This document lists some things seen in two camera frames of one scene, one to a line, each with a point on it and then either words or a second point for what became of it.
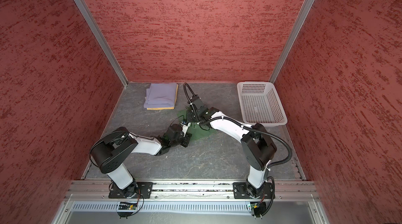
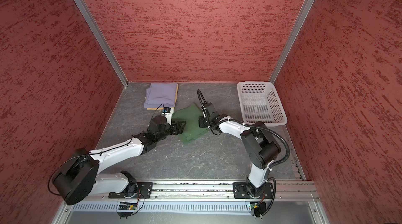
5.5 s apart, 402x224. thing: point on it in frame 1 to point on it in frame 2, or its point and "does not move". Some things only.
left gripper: x=187 y=137 to x=180 y=129
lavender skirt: x=160 y=95 does not move
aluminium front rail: x=294 y=191 does not move
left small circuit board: x=125 y=206 does not move
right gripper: x=189 y=116 to x=201 y=121
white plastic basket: x=260 y=103 does not move
